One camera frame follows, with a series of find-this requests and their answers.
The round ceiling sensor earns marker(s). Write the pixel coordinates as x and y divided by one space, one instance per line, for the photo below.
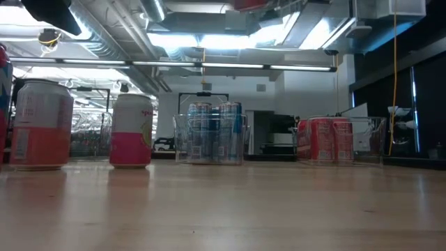
48 36

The silver round ventilation duct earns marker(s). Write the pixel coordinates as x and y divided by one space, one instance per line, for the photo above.
153 8

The white orange soda can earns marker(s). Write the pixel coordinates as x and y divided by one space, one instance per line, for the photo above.
42 139

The white pink soda can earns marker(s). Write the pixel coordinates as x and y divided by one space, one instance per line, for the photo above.
130 146

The black background cabinet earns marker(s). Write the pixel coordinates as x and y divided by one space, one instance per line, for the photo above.
275 132

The long fluorescent strip light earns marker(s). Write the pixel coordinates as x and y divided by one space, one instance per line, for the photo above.
163 63

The blue silver Red Bull can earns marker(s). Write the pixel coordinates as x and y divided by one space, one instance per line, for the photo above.
231 108
199 108
215 139

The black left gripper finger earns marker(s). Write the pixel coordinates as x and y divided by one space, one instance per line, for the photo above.
52 12

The bright ceiling light panel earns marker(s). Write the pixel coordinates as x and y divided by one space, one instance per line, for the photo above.
216 41

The black gantry frame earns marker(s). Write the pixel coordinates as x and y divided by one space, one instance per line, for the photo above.
203 94

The white ceiling fixture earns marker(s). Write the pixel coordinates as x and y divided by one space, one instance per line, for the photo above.
359 32

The spiral silver ceiling duct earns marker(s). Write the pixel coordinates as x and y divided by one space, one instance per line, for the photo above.
97 38

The grey ceiling duct box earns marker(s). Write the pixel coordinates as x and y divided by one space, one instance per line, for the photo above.
237 21

